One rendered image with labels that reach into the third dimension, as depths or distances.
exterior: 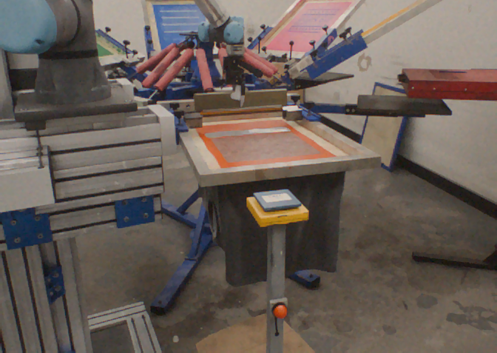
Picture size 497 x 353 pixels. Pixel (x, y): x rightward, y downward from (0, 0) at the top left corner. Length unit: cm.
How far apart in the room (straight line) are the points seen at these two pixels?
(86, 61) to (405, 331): 188
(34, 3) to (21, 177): 29
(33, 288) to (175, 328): 108
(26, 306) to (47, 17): 81
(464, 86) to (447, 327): 114
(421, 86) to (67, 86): 175
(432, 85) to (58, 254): 178
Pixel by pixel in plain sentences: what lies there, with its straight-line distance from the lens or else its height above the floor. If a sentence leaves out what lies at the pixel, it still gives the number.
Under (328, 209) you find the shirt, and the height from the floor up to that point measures 78.
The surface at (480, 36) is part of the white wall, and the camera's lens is 366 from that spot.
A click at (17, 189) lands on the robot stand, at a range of 87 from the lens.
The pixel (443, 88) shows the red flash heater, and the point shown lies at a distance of 233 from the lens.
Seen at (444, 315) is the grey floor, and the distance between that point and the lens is 250.
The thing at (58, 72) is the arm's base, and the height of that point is 132.
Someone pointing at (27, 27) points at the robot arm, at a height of 141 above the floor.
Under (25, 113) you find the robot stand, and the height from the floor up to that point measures 125.
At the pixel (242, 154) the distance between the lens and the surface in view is 153.
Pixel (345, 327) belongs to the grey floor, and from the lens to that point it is 228.
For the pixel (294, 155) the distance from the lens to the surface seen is 153.
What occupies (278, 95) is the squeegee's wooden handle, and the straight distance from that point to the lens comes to 193.
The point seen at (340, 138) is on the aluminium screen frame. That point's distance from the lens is 162.
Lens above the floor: 143
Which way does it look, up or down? 19 degrees down
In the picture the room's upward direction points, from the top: 1 degrees counter-clockwise
